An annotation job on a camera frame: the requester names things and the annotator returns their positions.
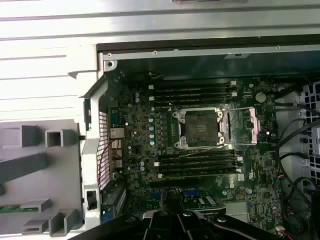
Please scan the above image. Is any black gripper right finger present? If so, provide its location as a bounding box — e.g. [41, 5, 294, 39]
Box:
[173, 195, 283, 240]

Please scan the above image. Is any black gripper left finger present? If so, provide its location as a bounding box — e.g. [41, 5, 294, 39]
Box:
[74, 195, 176, 240]

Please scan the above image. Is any metal socket cover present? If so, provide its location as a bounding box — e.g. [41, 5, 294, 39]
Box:
[219, 106, 261, 146]

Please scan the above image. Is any CPU socket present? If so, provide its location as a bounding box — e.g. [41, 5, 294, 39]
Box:
[171, 106, 227, 151]

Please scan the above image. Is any silver chipset heatsink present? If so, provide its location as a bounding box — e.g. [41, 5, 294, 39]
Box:
[224, 201, 248, 222]

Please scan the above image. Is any black expansion slot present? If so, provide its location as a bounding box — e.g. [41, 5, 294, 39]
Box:
[149, 179, 201, 189]

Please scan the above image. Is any black RAM slot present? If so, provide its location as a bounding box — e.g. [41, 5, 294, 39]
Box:
[154, 156, 243, 168]
[148, 91, 238, 102]
[149, 97, 238, 107]
[157, 167, 243, 180]
[157, 161, 243, 174]
[148, 80, 238, 90]
[149, 86, 238, 96]
[156, 149, 242, 161]

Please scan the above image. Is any green motherboard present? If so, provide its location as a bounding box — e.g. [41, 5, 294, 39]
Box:
[107, 74, 285, 237]

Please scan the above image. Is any grey parts rack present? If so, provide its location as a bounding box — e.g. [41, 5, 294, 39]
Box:
[0, 119, 85, 238]

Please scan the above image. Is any green RAM stick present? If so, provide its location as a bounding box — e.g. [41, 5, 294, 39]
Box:
[0, 204, 29, 214]

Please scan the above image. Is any black PC case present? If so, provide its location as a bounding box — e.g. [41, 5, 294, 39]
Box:
[67, 41, 320, 240]

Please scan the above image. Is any silver drive cage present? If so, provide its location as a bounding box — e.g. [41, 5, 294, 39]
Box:
[298, 81, 320, 181]

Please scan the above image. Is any wire locking lever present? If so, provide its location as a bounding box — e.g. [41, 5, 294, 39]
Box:
[178, 143, 237, 159]

